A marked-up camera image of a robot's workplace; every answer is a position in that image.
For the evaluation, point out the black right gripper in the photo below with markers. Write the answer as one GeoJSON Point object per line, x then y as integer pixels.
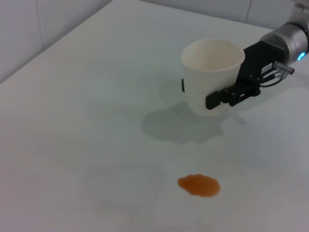
{"type": "Point", "coordinates": [256, 62]}

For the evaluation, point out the white paper cup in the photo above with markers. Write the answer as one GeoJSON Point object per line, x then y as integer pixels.
{"type": "Point", "coordinates": [210, 77]}

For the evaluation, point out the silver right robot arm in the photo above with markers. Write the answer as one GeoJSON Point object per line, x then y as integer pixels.
{"type": "Point", "coordinates": [289, 36]}

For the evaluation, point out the orange liquid stain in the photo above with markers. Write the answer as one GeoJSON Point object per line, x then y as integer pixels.
{"type": "Point", "coordinates": [199, 184]}

